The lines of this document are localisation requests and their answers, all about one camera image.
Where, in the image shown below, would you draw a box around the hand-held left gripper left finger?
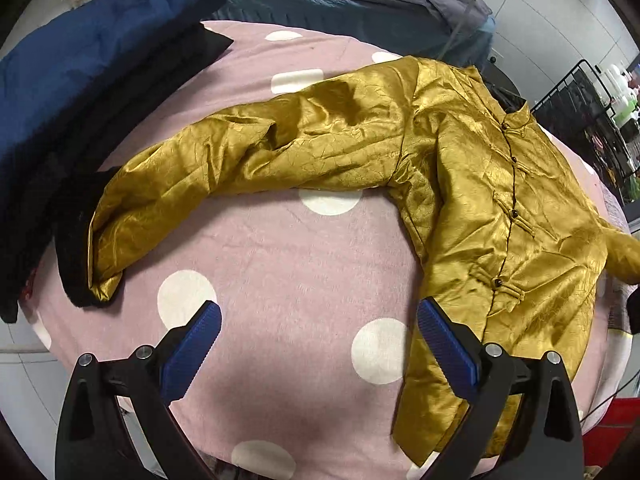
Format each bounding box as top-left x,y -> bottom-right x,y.
55,300 -> 223,480

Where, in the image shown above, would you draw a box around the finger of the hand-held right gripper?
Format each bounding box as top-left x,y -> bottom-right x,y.
626,291 -> 640,336

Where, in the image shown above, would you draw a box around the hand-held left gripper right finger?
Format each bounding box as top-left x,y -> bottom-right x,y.
416,297 -> 586,480

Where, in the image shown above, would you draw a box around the gold satin padded jacket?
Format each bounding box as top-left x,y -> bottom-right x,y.
87,55 -> 640,468

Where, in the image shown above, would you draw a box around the red box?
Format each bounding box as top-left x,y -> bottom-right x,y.
582,397 -> 640,468

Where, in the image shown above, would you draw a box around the pink polka dot blanket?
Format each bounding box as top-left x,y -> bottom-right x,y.
20,20 -> 636,480

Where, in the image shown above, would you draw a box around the black metal rack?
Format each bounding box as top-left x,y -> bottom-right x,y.
530,60 -> 640,183

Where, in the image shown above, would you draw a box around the white and green bottles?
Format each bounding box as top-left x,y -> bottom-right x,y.
602,62 -> 640,128

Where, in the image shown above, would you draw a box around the black folded garment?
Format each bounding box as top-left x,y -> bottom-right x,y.
0,22 -> 235,325

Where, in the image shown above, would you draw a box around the black chair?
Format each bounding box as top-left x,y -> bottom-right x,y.
480,67 -> 528,113

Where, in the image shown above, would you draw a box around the navy blue folded garment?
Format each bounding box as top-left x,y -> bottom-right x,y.
0,0 -> 228,181

